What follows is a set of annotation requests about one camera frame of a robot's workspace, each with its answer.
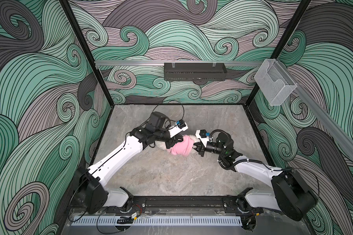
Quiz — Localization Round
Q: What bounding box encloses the black enclosure corner post left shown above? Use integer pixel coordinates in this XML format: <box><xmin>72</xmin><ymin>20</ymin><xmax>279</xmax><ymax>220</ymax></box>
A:
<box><xmin>59</xmin><ymin>0</ymin><xmax>115</xmax><ymax>109</ymax></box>

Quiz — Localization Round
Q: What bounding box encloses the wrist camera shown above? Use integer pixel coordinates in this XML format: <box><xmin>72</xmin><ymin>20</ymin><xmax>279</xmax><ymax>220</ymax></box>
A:
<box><xmin>195</xmin><ymin>129</ymin><xmax>211</xmax><ymax>147</ymax></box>
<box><xmin>169</xmin><ymin>119</ymin><xmax>188</xmax><ymax>138</ymax></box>

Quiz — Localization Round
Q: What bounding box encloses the aluminium rail wall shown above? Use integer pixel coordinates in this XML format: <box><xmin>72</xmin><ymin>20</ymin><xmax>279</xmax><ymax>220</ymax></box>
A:
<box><xmin>95</xmin><ymin>60</ymin><xmax>264</xmax><ymax>68</ymax></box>
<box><xmin>281</xmin><ymin>64</ymin><xmax>353</xmax><ymax>162</ymax></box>

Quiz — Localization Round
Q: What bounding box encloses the pink knitted bear sweater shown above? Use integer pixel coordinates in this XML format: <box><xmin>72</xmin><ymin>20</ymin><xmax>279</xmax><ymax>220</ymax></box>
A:
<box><xmin>167</xmin><ymin>135</ymin><xmax>195</xmax><ymax>157</ymax></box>

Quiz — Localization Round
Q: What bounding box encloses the black perforated wall tray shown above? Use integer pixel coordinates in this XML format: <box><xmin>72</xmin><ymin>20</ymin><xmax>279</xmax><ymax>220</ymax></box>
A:
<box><xmin>164</xmin><ymin>62</ymin><xmax>227</xmax><ymax>81</ymax></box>

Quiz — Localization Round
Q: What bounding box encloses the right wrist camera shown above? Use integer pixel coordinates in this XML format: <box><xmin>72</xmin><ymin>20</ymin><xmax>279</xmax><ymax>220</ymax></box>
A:
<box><xmin>195</xmin><ymin>129</ymin><xmax>211</xmax><ymax>147</ymax></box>

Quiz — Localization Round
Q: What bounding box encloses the clear plastic wall bin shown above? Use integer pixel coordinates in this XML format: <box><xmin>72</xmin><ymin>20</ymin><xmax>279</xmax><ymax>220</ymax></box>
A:
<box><xmin>254</xmin><ymin>59</ymin><xmax>297</xmax><ymax>106</ymax></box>

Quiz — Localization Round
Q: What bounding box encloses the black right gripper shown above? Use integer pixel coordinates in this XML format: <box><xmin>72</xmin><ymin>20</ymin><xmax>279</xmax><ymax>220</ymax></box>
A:
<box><xmin>187</xmin><ymin>136</ymin><xmax>227</xmax><ymax>157</ymax></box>

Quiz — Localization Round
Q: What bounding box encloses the aluminium rail back wall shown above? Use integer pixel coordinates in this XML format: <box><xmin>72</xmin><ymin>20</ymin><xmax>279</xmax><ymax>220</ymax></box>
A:
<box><xmin>95</xmin><ymin>60</ymin><xmax>264</xmax><ymax>68</ymax></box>

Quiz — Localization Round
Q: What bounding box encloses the white slotted cable duct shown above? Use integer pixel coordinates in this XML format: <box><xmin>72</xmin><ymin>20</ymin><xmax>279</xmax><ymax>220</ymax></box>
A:
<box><xmin>72</xmin><ymin>215</ymin><xmax>242</xmax><ymax>227</ymax></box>

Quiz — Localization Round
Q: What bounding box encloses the white plush teddy bear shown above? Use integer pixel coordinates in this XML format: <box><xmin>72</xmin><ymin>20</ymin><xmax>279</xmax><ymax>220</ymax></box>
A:
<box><xmin>155</xmin><ymin>135</ymin><xmax>201</xmax><ymax>156</ymax></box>

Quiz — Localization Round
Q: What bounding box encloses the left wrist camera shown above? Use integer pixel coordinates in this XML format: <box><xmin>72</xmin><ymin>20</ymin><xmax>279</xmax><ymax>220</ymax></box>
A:
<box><xmin>169</xmin><ymin>119</ymin><xmax>188</xmax><ymax>138</ymax></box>

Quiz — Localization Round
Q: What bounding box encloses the black enclosure corner post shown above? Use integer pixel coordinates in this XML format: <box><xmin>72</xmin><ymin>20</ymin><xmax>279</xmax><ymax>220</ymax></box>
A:
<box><xmin>59</xmin><ymin>0</ymin><xmax>115</xmax><ymax>109</ymax></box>
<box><xmin>245</xmin><ymin>1</ymin><xmax>310</xmax><ymax>108</ymax></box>

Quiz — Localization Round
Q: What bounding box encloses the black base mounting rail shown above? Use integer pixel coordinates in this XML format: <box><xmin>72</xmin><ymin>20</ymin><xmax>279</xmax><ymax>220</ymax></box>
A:
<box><xmin>69</xmin><ymin>195</ymin><xmax>301</xmax><ymax>215</ymax></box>

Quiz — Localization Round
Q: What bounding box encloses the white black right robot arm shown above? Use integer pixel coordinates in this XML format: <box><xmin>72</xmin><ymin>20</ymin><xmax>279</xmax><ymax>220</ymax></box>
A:
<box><xmin>194</xmin><ymin>129</ymin><xmax>319</xmax><ymax>221</ymax></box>

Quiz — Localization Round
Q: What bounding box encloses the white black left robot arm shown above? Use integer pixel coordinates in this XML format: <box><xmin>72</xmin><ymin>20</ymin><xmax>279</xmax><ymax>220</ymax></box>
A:
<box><xmin>73</xmin><ymin>112</ymin><xmax>188</xmax><ymax>214</ymax></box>

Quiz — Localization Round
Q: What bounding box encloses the aluminium rail right wall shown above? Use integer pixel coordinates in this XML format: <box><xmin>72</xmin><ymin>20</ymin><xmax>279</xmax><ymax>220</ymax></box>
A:
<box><xmin>281</xmin><ymin>64</ymin><xmax>353</xmax><ymax>162</ymax></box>

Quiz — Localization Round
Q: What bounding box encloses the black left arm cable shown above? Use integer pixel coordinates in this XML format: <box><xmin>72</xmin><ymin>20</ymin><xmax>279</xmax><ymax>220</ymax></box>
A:
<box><xmin>151</xmin><ymin>100</ymin><xmax>185</xmax><ymax>122</ymax></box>

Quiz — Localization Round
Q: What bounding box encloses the black enclosure corner post right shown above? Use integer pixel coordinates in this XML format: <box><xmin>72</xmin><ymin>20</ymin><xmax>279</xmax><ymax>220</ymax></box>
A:
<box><xmin>245</xmin><ymin>1</ymin><xmax>310</xmax><ymax>108</ymax></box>

